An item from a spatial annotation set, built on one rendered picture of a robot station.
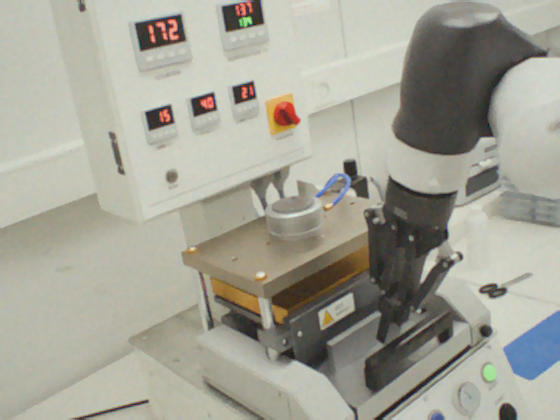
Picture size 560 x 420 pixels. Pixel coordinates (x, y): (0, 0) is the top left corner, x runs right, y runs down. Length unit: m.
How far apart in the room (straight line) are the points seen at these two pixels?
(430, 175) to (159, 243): 0.88
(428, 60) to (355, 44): 1.21
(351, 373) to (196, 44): 0.48
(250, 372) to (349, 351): 0.13
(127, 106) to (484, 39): 0.47
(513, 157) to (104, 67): 0.52
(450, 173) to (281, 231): 0.29
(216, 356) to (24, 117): 0.61
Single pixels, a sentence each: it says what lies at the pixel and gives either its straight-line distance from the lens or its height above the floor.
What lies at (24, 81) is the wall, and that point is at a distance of 1.26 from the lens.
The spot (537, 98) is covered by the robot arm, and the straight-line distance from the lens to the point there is 0.57.
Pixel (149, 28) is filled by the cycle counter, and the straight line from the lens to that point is 0.88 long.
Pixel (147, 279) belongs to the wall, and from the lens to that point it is 1.43.
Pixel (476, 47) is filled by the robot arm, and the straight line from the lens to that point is 0.60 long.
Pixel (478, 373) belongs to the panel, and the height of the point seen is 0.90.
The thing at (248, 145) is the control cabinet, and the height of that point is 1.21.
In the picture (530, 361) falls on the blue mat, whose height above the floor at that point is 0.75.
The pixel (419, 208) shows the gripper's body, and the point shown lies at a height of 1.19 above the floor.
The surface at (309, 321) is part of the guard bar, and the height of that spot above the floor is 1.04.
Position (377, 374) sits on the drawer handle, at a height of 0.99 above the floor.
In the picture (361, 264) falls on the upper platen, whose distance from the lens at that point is 0.88.
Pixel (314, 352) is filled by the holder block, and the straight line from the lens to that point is 0.85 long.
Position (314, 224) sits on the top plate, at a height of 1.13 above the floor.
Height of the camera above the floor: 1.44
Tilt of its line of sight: 20 degrees down
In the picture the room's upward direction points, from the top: 10 degrees counter-clockwise
